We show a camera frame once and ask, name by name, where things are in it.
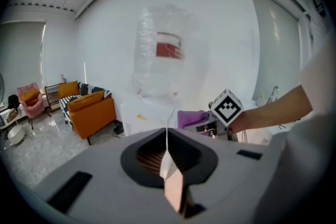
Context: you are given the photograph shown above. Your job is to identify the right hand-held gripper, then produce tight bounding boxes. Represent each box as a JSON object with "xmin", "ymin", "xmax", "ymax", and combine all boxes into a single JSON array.
[{"xmin": 183, "ymin": 89, "xmax": 244, "ymax": 141}]

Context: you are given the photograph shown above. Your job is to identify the black bag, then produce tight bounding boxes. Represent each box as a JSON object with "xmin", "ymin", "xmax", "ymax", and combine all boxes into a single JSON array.
[{"xmin": 7, "ymin": 94, "xmax": 21, "ymax": 110}]

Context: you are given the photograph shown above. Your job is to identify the white side table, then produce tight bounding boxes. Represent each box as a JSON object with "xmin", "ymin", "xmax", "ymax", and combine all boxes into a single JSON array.
[{"xmin": 0, "ymin": 110, "xmax": 22, "ymax": 140}]

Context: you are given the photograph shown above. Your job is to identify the person's white t-shirt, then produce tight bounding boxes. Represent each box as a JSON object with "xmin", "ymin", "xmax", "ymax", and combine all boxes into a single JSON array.
[{"xmin": 259, "ymin": 39, "xmax": 336, "ymax": 218}]

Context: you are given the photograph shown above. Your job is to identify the orange sofa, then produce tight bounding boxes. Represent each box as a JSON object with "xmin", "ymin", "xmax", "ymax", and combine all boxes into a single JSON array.
[{"xmin": 58, "ymin": 81, "xmax": 118, "ymax": 146}]

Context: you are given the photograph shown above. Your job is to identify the beige hat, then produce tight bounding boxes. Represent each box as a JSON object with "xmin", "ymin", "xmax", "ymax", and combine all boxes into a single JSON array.
[{"xmin": 5, "ymin": 109, "xmax": 18, "ymax": 123}]

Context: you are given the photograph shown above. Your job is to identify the plastic-wrapped clear water bottle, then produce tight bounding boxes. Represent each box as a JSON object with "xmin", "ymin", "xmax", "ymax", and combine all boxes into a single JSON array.
[{"xmin": 130, "ymin": 4, "xmax": 200, "ymax": 100}]

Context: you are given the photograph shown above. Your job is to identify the wooden shelf rack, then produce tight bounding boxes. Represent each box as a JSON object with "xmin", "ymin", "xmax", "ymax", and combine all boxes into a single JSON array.
[{"xmin": 44, "ymin": 83, "xmax": 63, "ymax": 113}]

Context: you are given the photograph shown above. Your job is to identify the chrome faucet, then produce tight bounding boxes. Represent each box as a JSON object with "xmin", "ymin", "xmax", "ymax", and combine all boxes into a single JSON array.
[{"xmin": 267, "ymin": 85, "xmax": 280, "ymax": 106}]

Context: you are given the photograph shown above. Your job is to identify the white round stool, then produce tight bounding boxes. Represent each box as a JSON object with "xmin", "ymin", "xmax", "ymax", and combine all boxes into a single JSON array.
[{"xmin": 7, "ymin": 125, "xmax": 27, "ymax": 145}]

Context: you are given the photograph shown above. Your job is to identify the orange cushion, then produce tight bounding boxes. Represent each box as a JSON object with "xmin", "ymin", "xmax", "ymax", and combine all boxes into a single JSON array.
[
  {"xmin": 57, "ymin": 80, "xmax": 80, "ymax": 99},
  {"xmin": 20, "ymin": 88, "xmax": 40, "ymax": 102},
  {"xmin": 67, "ymin": 90, "xmax": 106, "ymax": 113}
]

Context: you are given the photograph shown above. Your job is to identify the black standing fan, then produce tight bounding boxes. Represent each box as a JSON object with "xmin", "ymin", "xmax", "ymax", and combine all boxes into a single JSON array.
[{"xmin": 0, "ymin": 72, "xmax": 6, "ymax": 104}]

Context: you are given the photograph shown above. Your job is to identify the grey window blind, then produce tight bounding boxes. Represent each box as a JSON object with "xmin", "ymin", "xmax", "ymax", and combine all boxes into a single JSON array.
[{"xmin": 0, "ymin": 22, "xmax": 47, "ymax": 87}]

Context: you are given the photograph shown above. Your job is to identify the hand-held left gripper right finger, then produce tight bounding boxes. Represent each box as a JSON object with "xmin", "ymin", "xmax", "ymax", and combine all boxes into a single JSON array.
[{"xmin": 164, "ymin": 170, "xmax": 205, "ymax": 218}]

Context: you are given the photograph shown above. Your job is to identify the person's right forearm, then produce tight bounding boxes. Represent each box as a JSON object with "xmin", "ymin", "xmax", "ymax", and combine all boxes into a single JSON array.
[{"xmin": 230, "ymin": 83, "xmax": 314, "ymax": 135}]

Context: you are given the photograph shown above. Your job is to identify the pink armchair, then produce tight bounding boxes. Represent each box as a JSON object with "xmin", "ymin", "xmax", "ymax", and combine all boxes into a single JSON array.
[{"xmin": 16, "ymin": 81, "xmax": 45, "ymax": 131}]

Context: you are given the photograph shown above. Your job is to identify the black-white striped blanket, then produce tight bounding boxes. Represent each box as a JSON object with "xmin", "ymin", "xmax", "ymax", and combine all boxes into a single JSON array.
[{"xmin": 58, "ymin": 82, "xmax": 112, "ymax": 125}]

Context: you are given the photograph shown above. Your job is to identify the purple fleece cloth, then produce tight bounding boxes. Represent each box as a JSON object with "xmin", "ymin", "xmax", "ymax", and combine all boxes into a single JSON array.
[{"xmin": 177, "ymin": 110, "xmax": 211, "ymax": 132}]

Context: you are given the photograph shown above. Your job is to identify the black power adapter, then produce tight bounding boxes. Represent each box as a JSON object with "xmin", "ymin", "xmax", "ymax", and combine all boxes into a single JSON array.
[{"xmin": 112, "ymin": 120, "xmax": 124, "ymax": 137}]

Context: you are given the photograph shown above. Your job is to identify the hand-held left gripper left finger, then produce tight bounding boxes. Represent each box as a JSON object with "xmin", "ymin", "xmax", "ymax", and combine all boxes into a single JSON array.
[{"xmin": 159, "ymin": 128, "xmax": 180, "ymax": 182}]

